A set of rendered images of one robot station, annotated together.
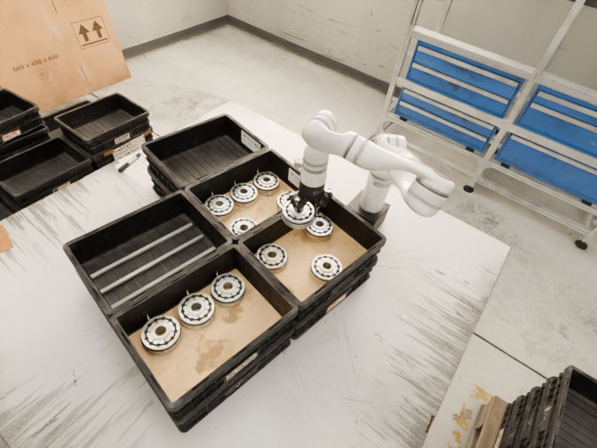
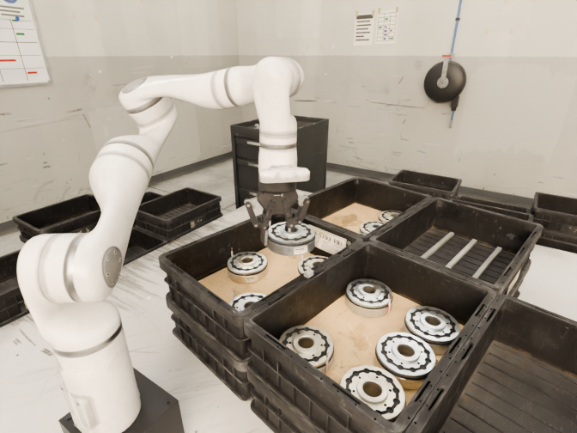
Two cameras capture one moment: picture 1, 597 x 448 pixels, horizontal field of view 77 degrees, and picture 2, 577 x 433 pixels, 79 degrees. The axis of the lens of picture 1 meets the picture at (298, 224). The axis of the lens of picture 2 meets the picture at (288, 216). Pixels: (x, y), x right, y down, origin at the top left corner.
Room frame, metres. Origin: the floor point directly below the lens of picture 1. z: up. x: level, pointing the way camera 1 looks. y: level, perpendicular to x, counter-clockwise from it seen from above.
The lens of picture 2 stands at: (1.49, 0.04, 1.35)
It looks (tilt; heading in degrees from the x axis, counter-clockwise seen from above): 25 degrees down; 184
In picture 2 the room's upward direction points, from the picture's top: straight up
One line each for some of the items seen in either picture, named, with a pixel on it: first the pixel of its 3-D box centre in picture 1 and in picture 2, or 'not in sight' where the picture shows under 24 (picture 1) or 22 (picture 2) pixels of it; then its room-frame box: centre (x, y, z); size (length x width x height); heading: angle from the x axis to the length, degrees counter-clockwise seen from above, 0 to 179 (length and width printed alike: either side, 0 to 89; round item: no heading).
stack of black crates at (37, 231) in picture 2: not in sight; (77, 247); (-0.13, -1.23, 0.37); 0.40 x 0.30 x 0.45; 150
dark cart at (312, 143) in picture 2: not in sight; (282, 181); (-1.07, -0.16, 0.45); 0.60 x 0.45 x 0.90; 150
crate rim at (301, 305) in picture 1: (314, 243); (264, 252); (0.77, -0.06, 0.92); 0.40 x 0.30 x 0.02; 140
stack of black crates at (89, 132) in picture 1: (113, 147); not in sight; (1.72, 1.16, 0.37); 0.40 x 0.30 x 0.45; 150
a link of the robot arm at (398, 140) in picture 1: (387, 156); (75, 292); (1.11, -0.28, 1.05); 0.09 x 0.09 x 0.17; 6
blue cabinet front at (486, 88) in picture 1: (450, 99); not in sight; (2.51, -0.91, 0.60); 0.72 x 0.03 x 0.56; 60
